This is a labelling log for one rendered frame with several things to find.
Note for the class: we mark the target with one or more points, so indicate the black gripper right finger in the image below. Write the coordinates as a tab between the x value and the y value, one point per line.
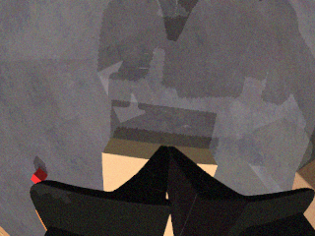
203	206

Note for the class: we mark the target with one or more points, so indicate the small red block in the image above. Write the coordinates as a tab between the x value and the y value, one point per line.
39	175

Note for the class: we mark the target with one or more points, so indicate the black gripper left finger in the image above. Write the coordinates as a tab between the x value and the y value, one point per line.
137	208

